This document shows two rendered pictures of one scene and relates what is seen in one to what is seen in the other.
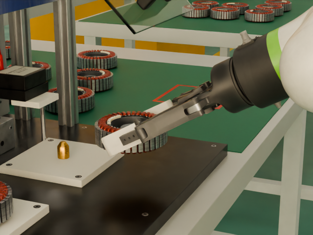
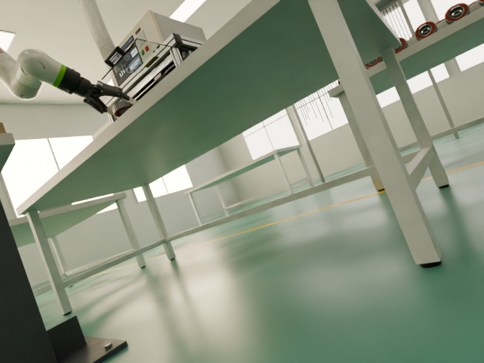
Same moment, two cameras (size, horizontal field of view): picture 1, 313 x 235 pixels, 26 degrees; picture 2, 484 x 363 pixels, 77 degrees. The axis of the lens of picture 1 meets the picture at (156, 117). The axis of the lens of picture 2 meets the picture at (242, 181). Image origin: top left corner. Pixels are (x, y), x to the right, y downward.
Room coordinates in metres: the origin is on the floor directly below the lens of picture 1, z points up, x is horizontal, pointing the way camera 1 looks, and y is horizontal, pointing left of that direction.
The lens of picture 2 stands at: (1.65, -1.16, 0.30)
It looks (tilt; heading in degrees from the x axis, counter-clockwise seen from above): 3 degrees up; 104
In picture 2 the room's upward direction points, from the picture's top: 21 degrees counter-clockwise
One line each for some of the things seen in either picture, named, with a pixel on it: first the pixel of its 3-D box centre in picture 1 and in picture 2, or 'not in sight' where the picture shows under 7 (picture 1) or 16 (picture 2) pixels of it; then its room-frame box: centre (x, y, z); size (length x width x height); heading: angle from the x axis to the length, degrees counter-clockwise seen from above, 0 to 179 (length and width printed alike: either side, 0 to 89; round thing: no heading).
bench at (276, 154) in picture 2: not in sight; (247, 189); (0.44, 4.05, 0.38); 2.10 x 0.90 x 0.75; 157
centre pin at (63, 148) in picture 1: (63, 149); not in sight; (1.04, 0.15, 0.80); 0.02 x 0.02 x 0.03
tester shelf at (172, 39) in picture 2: not in sight; (167, 79); (1.06, 0.49, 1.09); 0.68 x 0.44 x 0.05; 157
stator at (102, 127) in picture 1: (131, 131); (125, 108); (0.99, 0.04, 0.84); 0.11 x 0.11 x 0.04
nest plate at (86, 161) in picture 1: (63, 160); not in sight; (1.04, 0.15, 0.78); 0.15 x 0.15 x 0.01; 67
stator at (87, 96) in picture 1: (69, 99); not in sight; (1.43, 0.19, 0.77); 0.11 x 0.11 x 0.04
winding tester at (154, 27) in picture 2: not in sight; (161, 58); (1.07, 0.49, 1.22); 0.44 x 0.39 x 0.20; 157
